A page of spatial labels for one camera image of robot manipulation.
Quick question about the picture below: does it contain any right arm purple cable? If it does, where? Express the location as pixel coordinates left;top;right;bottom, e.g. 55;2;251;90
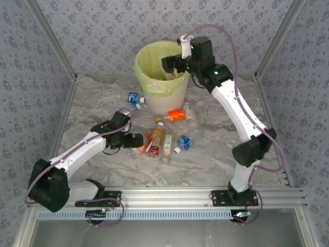
184;24;286;226

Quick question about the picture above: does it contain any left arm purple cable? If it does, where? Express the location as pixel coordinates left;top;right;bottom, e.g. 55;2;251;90
24;119;132;227

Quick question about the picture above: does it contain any orange cap orange label bottle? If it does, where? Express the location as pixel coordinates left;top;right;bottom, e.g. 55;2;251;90
127;131;153;158

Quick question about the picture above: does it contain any long clear plastic bottle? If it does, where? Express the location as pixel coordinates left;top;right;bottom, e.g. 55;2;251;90
118;103;141;117

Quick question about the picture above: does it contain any tea bottle red label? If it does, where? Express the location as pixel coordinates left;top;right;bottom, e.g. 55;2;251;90
145;121;166;158

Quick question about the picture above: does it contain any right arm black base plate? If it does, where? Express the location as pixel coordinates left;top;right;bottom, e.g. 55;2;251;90
210;189;259;207

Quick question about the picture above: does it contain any white waste bin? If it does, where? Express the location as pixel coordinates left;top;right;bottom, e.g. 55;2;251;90
133;40;192;115

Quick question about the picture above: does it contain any grey metal panel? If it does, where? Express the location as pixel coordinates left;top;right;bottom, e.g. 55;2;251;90
14;207;318;247

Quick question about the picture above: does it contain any blue label white cap bottle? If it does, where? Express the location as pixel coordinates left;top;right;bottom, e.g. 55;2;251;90
173;135;194;154

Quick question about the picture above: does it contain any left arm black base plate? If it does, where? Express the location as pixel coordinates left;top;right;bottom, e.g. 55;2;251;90
74;190;122;208

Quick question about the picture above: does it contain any aluminium mounting rail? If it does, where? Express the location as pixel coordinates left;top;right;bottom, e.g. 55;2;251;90
27;186;308;208

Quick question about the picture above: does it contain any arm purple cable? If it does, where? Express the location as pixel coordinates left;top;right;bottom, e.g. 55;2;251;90
24;119;132;227
184;24;286;226

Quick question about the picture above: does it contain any clear bottle orange white label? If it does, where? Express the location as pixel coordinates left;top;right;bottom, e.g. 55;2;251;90
182;103;200;129

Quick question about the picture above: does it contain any orange label plastic bottle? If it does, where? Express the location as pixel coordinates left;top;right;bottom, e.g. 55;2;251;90
155;109;186;123

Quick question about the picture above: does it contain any grey slotted cable duct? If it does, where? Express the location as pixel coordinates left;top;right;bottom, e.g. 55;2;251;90
37;208;233;221

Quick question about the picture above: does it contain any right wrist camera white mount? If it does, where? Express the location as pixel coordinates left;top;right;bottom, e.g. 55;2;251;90
176;35;194;59

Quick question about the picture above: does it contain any aluminium frame post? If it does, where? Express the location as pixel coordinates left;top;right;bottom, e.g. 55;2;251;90
25;0;78;81
253;0;307;80

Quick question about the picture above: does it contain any green white label bottle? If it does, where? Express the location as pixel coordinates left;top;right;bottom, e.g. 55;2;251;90
160;134;174;165

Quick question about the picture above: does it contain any yellow-green bin liner bag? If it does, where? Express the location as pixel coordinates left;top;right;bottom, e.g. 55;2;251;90
133;40;192;98

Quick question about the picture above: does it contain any small blue label bottle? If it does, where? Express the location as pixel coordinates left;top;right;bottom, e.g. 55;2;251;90
126;92;146;104

